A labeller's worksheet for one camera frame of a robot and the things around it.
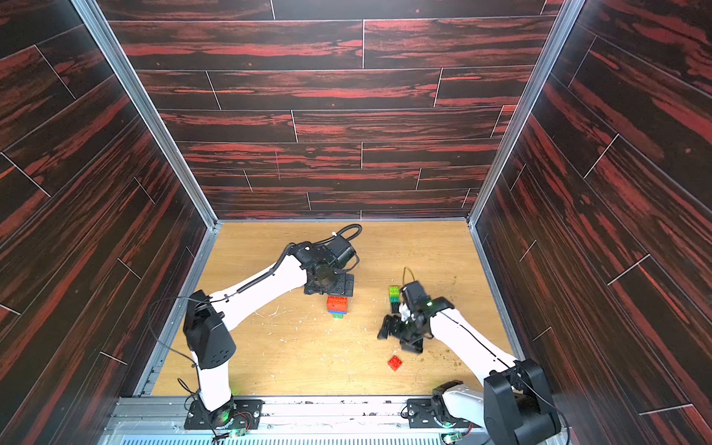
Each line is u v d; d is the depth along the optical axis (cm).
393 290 95
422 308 62
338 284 73
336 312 91
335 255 63
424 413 74
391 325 75
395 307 91
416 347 73
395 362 82
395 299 95
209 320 47
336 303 86
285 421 73
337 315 93
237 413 73
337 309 86
